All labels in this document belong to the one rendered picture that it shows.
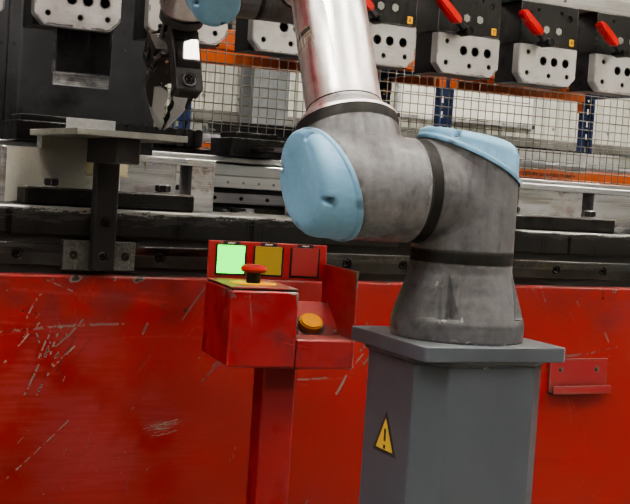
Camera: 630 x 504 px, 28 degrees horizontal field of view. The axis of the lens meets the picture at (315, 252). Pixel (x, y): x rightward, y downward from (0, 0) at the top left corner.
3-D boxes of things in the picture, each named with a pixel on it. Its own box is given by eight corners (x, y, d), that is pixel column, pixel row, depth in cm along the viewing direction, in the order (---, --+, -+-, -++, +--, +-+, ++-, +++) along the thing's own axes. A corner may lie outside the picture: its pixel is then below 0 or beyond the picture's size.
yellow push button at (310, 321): (299, 338, 195) (302, 327, 194) (294, 322, 198) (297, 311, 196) (322, 339, 196) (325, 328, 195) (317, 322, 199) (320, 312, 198)
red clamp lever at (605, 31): (606, 18, 260) (631, 53, 264) (592, 20, 264) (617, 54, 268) (601, 24, 260) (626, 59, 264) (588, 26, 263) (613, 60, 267)
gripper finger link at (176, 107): (172, 113, 216) (182, 67, 211) (181, 133, 212) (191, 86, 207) (155, 113, 215) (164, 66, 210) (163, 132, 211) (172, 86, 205)
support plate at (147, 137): (76, 134, 189) (77, 127, 189) (29, 134, 212) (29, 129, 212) (187, 142, 197) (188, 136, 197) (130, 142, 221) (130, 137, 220)
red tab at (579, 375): (553, 394, 250) (555, 360, 250) (546, 393, 252) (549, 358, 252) (610, 393, 257) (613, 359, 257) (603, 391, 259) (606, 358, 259)
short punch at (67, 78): (54, 84, 214) (57, 28, 213) (50, 84, 216) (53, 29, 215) (110, 89, 219) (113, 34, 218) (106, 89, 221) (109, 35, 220)
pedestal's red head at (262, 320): (226, 367, 185) (233, 246, 184) (201, 352, 200) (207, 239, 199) (353, 369, 191) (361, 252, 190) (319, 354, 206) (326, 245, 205)
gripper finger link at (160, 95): (155, 113, 215) (164, 66, 210) (163, 132, 211) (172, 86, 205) (137, 112, 214) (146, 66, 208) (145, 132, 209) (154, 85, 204)
